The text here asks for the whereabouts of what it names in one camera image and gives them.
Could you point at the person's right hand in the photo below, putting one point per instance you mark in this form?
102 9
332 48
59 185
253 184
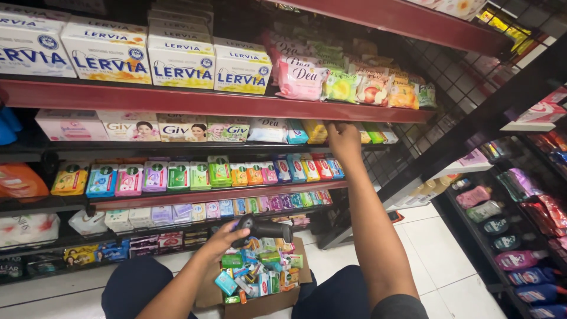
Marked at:
345 144

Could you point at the person's left hand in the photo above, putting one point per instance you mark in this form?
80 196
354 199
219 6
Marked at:
221 243

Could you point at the person's right fingers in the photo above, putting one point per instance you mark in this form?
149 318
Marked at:
339 127

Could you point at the black barcode scanner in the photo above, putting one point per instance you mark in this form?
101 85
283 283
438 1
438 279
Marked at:
270 230

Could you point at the row of small wrapped soaps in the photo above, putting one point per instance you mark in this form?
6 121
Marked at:
305 130

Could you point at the group of fruit print packets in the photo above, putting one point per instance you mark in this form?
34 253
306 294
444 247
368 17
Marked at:
372 88

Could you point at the group of pink soap packets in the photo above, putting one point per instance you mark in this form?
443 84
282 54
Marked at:
299 79

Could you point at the row of pastel soap bars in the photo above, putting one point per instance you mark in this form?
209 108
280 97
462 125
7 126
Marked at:
199 212

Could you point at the red metal shelf rack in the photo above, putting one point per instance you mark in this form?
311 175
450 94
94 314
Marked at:
177 99

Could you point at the heap of mixed soap bars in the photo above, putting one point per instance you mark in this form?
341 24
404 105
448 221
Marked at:
259 272

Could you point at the row of colourful soap bars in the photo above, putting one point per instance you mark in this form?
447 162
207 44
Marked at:
177 175

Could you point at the person's right leg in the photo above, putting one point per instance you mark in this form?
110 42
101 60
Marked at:
336 297

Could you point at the person's leg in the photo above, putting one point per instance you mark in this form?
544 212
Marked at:
133 288
336 297

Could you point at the hanging yellow packets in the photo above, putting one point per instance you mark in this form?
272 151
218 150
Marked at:
509 31

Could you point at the brown cardboard box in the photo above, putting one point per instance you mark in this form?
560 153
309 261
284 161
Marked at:
261 308

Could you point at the row of face print boxes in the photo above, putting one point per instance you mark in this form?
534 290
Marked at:
133 128

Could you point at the black rack with bottles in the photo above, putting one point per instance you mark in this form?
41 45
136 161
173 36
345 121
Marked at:
522 230

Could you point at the stack of white soap boxes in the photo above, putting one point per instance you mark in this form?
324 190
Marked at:
110 57

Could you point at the row of dark sachet packs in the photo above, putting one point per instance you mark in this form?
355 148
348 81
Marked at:
110 252

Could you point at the person's left leg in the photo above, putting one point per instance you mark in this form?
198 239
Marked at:
133 288

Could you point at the orange refill pouch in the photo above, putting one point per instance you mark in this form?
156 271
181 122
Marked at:
20 181

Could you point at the white pack with red print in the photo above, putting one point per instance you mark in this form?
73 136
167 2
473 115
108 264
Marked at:
26 229

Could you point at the blue plastic pack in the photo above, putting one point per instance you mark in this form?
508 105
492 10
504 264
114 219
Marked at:
8 126

